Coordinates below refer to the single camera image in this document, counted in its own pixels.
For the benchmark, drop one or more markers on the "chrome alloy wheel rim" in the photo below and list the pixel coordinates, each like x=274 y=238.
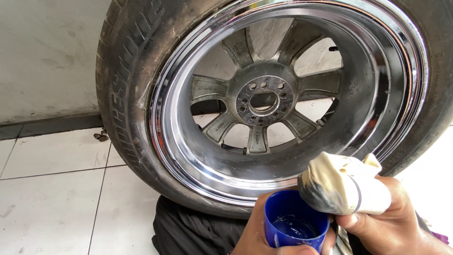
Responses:
x=198 y=166

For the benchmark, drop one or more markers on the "person's right hand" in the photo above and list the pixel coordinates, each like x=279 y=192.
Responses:
x=393 y=230

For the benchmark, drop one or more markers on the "cream polishing cloth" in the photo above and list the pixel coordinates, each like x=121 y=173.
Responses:
x=339 y=187

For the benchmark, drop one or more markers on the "purple cloth scrap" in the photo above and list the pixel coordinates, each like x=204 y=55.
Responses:
x=441 y=236

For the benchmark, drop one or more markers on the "person's left hand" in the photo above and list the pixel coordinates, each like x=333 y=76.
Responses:
x=249 y=230

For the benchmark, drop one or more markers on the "blue plastic cup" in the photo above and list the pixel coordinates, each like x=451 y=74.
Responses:
x=279 y=209

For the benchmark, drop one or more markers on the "black rubber tire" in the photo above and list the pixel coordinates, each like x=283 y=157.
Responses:
x=122 y=106

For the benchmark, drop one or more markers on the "black cloth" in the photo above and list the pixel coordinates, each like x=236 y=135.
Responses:
x=191 y=230

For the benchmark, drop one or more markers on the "black tire valve stem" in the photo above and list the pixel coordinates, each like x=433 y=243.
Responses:
x=333 y=49

